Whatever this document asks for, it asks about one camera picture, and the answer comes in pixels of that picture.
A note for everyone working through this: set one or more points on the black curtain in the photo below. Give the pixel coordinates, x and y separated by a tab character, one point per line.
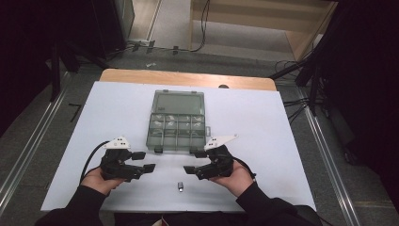
367	78

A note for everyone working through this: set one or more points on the small black metal part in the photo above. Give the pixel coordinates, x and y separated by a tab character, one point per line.
180	185

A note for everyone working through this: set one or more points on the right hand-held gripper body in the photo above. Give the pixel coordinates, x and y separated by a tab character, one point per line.
218	163

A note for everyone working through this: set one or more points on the floor power strip with plugs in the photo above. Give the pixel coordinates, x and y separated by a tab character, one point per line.
150	46

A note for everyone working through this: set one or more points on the black metal stand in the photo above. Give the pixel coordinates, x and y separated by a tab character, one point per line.
55	69

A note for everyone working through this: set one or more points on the black tripod stand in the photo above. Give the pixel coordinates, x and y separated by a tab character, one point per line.
310	78

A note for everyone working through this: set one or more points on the metal floor rail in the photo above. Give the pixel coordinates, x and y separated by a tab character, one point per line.
28	157
329	163

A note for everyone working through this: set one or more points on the wooden table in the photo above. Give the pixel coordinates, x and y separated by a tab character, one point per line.
188	78

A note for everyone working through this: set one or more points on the transparent grey compartment storage box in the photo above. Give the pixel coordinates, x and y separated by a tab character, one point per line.
175	103

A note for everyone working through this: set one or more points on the person's torso in black clothing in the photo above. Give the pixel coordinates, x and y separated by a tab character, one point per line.
204	219

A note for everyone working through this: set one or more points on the white board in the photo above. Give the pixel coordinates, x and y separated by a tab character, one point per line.
251	125

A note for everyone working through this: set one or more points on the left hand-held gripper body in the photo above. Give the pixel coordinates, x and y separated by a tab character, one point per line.
117	163

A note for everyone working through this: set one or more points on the person's left hand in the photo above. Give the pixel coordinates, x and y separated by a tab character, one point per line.
97	182

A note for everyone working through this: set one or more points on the person's right hand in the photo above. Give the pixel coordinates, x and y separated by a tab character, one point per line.
235	182

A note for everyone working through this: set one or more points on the light wooden shelf unit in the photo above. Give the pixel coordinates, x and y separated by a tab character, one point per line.
251	19

